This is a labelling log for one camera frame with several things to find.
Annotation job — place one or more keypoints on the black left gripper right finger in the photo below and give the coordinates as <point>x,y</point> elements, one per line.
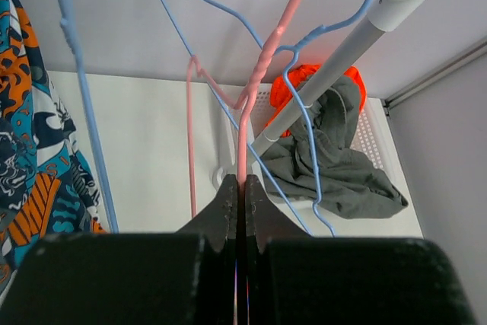
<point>295,278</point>

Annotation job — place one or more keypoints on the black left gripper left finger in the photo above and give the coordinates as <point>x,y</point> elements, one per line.
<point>185,277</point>

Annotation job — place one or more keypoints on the grey shorts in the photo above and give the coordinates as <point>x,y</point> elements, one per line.
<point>350,184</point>

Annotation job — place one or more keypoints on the blue orange patterned shorts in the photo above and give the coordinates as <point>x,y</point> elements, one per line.
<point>46,183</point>

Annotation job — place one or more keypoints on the pink wire hanger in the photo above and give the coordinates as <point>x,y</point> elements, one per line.
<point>245,102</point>

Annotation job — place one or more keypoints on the white plastic basket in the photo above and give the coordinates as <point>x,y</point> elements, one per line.
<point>373,137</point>

